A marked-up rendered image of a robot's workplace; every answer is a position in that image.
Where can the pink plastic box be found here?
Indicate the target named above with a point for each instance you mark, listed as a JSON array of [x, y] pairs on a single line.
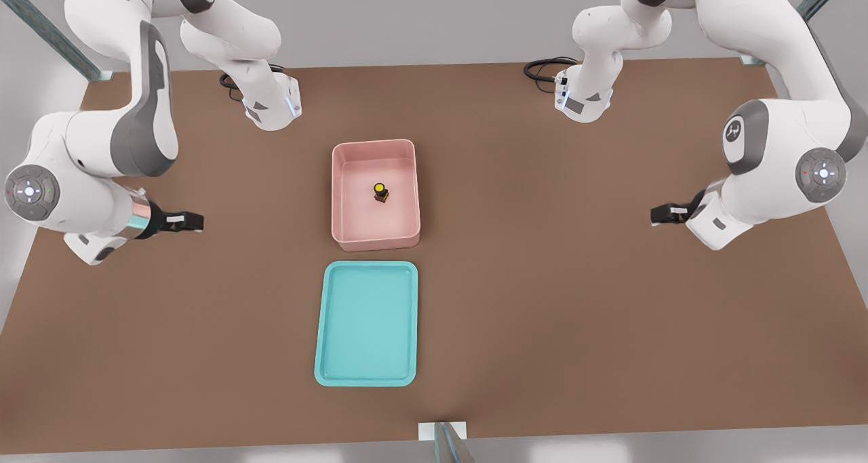
[[375, 195]]

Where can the yellow and black button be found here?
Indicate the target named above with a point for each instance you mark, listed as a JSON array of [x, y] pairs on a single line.
[[381, 192]]

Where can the pale blue-green tray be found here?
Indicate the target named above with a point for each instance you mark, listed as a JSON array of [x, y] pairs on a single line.
[[367, 324]]

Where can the silver frame post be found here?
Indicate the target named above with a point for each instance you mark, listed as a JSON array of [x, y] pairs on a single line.
[[807, 9], [51, 29], [447, 443]]

